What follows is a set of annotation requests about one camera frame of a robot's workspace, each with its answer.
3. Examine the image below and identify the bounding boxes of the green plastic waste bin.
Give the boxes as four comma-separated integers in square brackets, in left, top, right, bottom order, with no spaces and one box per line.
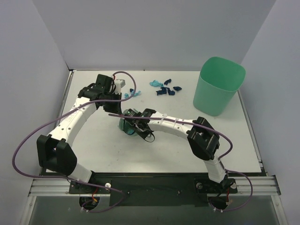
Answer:
[193,57,246,116]

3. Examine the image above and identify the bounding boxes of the dark blue scrap right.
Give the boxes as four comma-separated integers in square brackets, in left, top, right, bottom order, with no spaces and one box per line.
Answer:
[173,86,182,91]

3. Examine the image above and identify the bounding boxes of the black mounting base plate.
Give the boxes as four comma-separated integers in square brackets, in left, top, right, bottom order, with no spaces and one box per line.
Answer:
[69,173,238,207]

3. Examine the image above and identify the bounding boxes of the dark blue scrap top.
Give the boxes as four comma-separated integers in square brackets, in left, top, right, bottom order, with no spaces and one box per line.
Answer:
[164,79,172,85]

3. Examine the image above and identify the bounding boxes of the green dustpan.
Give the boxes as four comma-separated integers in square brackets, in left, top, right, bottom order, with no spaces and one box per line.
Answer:
[118,118,137,136]

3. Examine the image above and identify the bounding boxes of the dark blue scrap cluster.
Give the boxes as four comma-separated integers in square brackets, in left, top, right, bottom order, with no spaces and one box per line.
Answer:
[156,87,175,96]

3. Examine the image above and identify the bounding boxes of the light blue scrap top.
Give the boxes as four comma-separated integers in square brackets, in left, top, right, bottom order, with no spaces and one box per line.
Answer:
[149,80,164,87]

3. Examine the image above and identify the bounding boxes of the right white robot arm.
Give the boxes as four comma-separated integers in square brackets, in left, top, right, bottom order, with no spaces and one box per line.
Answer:
[120,109,226,192]

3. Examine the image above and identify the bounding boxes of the light blue scrap centre-left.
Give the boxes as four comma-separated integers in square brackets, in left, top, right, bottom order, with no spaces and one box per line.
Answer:
[124,89,141,99]

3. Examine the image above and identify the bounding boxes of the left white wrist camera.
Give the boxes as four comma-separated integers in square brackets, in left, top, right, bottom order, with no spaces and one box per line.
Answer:
[114,79,126,92]

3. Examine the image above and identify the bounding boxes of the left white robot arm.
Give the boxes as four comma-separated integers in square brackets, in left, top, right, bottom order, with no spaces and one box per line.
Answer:
[37,74,125,193]

